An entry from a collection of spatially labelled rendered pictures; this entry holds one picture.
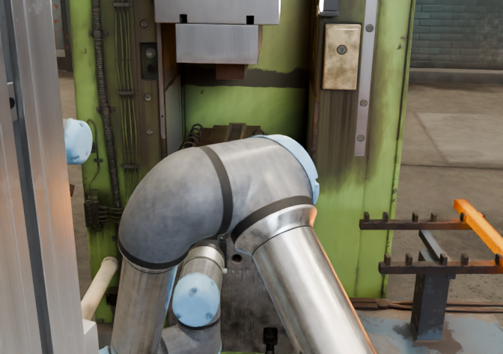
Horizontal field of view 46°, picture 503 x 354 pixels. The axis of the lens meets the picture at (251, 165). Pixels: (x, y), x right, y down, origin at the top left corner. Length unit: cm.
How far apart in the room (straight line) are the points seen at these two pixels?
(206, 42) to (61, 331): 117
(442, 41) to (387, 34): 601
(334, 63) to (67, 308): 131
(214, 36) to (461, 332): 94
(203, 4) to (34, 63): 117
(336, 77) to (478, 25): 615
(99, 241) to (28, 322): 154
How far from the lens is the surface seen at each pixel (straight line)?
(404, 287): 304
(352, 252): 182
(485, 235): 147
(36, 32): 32
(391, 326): 157
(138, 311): 87
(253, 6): 146
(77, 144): 100
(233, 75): 159
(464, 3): 764
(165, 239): 73
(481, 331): 162
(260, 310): 168
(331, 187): 172
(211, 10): 147
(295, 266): 72
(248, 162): 74
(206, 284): 100
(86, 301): 170
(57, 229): 35
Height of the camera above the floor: 154
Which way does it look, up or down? 20 degrees down
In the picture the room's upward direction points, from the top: 1 degrees clockwise
